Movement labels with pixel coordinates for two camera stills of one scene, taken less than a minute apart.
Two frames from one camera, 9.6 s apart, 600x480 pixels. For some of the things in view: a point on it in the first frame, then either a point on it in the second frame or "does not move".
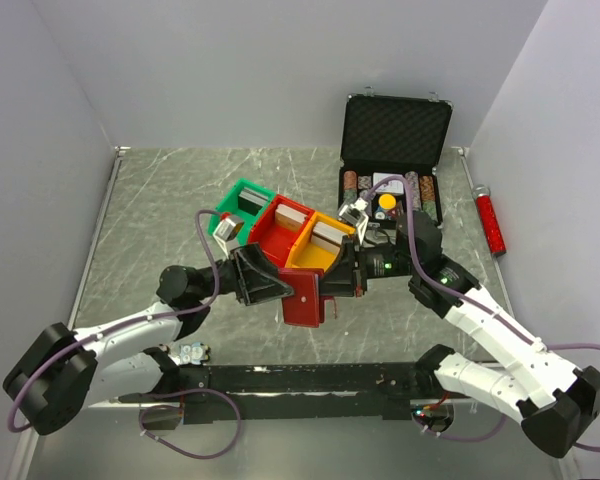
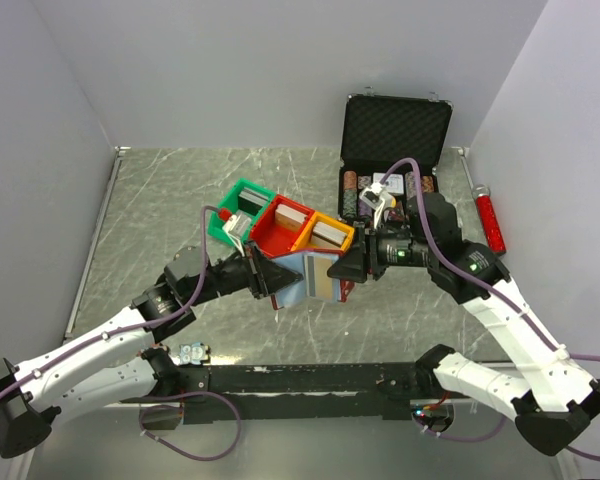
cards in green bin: [251, 201] does not move
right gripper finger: [337, 286] → [351, 267]
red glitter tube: [482, 195] does not move
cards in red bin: [289, 217] does not move
